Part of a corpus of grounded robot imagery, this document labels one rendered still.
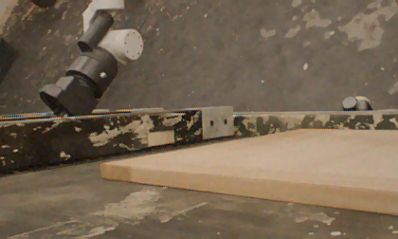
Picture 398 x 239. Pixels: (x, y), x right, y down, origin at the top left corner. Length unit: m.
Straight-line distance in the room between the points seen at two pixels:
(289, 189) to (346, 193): 0.05
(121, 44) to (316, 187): 0.65
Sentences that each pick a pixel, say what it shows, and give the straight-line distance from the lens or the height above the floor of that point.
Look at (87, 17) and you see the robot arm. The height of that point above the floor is 1.29.
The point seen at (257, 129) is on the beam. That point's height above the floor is 0.89.
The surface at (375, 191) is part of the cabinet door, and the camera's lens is 0.38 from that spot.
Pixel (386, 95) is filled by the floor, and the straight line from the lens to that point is 2.11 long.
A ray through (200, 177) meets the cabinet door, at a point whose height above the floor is 1.36.
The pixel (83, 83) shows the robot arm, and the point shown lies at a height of 1.26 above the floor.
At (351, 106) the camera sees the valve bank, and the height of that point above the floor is 0.79.
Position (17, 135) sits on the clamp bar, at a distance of 0.72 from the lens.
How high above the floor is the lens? 1.71
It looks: 43 degrees down
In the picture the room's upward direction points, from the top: 48 degrees counter-clockwise
